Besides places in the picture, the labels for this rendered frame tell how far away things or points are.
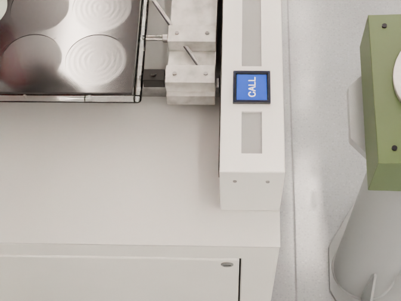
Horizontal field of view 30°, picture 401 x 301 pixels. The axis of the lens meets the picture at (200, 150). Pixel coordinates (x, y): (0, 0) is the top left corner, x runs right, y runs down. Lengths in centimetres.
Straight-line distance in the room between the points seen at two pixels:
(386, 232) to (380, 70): 47
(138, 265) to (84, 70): 34
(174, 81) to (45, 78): 21
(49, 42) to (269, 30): 37
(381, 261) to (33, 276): 79
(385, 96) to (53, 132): 55
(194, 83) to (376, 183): 33
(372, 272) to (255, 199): 71
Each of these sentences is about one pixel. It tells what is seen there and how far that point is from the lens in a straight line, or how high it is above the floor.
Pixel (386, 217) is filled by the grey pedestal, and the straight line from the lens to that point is 153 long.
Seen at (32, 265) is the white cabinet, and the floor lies 71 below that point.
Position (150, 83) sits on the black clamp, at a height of 89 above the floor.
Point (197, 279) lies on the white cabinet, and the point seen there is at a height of 65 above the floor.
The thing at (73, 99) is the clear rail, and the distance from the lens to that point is 122.
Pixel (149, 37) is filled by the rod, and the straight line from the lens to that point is 127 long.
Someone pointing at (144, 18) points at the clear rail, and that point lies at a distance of 129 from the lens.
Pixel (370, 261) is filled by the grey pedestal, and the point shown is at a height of 28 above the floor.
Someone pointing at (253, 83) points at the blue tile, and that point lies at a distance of 113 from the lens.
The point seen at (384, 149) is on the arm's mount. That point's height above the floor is 92.
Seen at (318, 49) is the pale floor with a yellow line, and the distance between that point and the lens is 236.
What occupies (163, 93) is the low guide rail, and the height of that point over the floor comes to 83.
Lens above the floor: 192
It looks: 62 degrees down
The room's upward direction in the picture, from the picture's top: 5 degrees counter-clockwise
